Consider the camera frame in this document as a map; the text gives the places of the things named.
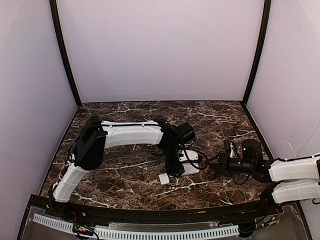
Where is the white remote control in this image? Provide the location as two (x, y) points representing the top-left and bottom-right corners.
(179, 150), (201, 176)

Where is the white battery cover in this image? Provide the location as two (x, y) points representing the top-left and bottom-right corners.
(158, 173), (170, 185)

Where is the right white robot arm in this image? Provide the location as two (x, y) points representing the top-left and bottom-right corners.
(206, 139), (320, 205)

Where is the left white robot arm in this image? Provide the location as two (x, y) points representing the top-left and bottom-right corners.
(48, 116), (199, 203)

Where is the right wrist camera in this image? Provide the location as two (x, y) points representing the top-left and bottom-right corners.
(223, 140), (239, 158)

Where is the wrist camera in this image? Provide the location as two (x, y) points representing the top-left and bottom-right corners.
(179, 150), (207, 175)
(223, 140), (239, 158)

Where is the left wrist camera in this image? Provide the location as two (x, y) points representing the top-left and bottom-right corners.
(179, 150), (207, 175)

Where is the white slotted cable duct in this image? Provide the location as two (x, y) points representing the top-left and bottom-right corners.
(32, 213), (240, 240)

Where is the right black frame post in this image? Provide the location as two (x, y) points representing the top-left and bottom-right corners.
(242, 0), (272, 106)

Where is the black frame post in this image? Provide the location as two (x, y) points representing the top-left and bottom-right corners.
(49, 0), (82, 108)
(242, 0), (272, 106)

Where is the black front rail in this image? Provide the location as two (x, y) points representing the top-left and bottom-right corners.
(56, 201), (260, 225)

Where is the left black frame post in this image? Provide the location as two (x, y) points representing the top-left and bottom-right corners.
(49, 0), (82, 108)

